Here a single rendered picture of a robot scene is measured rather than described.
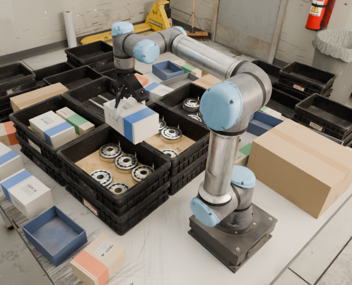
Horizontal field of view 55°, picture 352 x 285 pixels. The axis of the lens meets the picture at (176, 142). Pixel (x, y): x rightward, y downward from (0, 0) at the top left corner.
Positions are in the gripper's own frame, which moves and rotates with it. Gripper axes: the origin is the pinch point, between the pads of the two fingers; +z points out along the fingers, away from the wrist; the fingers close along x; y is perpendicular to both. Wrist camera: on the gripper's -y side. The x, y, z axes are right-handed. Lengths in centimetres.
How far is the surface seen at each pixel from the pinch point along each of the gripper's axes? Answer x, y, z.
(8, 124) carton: 27, 76, 33
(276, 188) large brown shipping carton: -48, -46, 39
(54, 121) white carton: 14.6, 42.0, 18.4
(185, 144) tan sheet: -29.0, -3.4, 27.9
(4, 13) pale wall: -65, 329, 51
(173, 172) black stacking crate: -9.6, -15.6, 26.5
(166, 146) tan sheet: -20.6, 1.4, 27.8
